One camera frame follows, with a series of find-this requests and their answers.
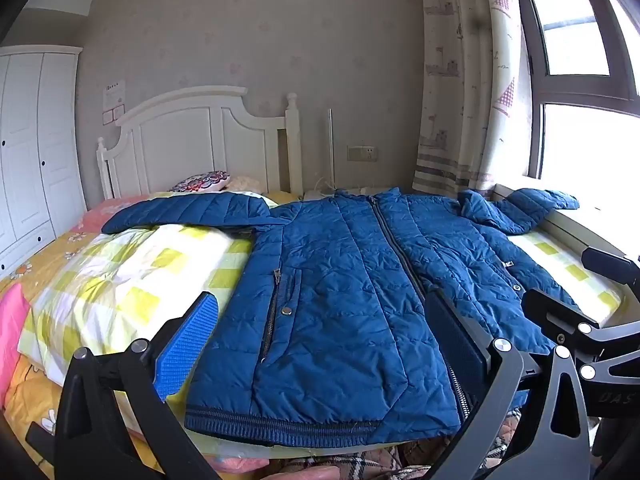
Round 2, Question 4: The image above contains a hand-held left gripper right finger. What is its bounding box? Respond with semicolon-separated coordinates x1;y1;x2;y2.
424;289;597;480

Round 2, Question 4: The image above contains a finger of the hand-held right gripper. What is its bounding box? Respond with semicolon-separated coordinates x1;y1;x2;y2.
520;287;640;363
581;246;640;287

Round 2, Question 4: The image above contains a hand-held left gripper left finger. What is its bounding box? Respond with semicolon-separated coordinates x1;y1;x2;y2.
25;291;221;480

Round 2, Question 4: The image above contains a blue quilted jacket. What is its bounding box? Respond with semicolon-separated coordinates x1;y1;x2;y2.
101;187;581;448

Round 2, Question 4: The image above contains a white windowsill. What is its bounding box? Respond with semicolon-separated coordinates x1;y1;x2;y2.
492;182;640;263

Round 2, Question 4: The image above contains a yellow white checkered blanket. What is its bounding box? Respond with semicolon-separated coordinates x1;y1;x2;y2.
17;192;626;396

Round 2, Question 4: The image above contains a plaid cloth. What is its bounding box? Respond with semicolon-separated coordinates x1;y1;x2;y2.
270;407;526;480

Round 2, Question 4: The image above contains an orange pink floral bedsheet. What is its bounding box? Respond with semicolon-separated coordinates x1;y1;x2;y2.
0;193;211;480

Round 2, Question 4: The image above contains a colourful patterned pillow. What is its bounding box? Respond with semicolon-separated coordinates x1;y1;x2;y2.
171;169;232;194

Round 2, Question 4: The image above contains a pink cloth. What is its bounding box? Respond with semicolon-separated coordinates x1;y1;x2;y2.
0;282;32;406

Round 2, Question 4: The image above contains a yellow pillow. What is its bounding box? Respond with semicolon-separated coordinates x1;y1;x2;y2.
264;190;304;207

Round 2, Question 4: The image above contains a white nightstand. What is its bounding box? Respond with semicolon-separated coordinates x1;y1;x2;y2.
303;187;362;202

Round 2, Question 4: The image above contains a white bed headboard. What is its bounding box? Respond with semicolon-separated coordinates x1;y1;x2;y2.
96;85;305;201

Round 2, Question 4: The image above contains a patterned curtain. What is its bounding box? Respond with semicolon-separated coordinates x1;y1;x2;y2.
412;0;534;199

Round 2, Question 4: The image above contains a white pole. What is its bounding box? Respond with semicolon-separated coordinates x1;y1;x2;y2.
327;108;335;194

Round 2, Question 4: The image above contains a white wardrobe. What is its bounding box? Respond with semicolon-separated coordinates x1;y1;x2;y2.
0;45;89;274

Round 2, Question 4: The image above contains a wall socket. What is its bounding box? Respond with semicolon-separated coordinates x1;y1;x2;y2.
347;144;379;164

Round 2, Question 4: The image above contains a paper sheet on wall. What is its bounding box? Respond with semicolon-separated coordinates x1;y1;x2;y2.
102;78;126;126

